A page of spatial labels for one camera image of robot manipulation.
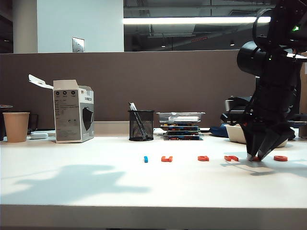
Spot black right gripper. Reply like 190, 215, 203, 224
220, 81, 307, 161

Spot beige oblong pulp tray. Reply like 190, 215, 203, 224
225, 124, 290, 148

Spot tall cardboard box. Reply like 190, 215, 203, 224
298, 51, 307, 139

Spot blue cloth bag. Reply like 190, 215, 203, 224
210, 123, 228, 138

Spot white flat box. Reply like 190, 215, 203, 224
167, 116, 200, 122

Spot clear plastic tray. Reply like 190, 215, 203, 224
155, 112, 206, 124

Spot black mesh pen holder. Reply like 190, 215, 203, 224
128, 110, 155, 142

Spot black pen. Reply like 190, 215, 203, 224
131, 103, 145, 140

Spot brown desk partition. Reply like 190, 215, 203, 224
0, 49, 257, 130

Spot white capped pen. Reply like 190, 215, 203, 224
128, 102, 147, 140

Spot white ceiling light strip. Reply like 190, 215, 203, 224
123, 16, 272, 25

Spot grey face mask carton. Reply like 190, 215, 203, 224
28, 74, 95, 144

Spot dark drinking glass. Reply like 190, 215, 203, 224
28, 114, 39, 135

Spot brown paper cup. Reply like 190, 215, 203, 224
2, 112, 31, 144

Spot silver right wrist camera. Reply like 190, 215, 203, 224
224, 96, 251, 113

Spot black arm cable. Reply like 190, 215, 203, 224
252, 8, 273, 46

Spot beige partition base rail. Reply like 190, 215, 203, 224
93, 121, 131, 138

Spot metal wall plate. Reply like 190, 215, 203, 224
71, 37, 85, 53

